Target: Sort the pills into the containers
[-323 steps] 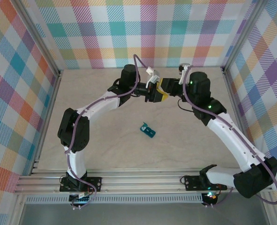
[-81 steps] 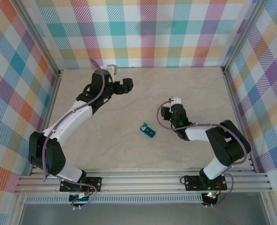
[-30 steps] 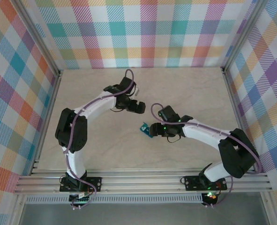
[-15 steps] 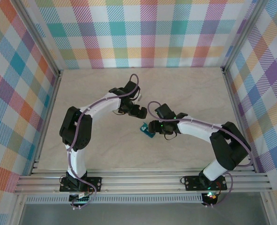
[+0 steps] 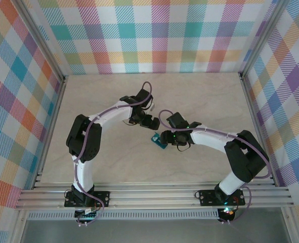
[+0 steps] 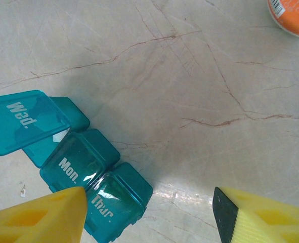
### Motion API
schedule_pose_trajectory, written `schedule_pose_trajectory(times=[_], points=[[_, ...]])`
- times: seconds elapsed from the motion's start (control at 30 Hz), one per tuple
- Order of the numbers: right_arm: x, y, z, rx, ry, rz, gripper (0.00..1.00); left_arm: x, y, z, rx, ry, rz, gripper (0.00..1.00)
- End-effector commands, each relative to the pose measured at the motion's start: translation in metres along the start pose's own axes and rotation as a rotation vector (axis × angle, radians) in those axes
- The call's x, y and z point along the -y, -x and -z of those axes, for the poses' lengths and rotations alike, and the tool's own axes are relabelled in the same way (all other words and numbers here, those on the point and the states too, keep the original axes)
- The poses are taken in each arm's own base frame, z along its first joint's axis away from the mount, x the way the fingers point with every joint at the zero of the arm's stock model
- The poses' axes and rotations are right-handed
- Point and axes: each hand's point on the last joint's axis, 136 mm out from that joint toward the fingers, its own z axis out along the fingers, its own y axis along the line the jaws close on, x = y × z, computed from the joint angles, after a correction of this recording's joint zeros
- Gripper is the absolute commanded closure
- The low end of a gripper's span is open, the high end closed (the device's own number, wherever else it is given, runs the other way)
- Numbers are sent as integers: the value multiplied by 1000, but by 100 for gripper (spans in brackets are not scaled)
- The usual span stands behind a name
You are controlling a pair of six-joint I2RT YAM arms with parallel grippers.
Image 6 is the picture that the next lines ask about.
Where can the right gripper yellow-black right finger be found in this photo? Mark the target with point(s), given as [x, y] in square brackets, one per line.
[265, 222]

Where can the teal weekly pill organizer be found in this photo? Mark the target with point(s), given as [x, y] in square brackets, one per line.
[73, 162]

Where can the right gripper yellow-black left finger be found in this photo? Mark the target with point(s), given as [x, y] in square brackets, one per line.
[38, 222]

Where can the white pill bottle orange label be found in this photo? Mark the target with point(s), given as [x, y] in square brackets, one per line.
[293, 17]

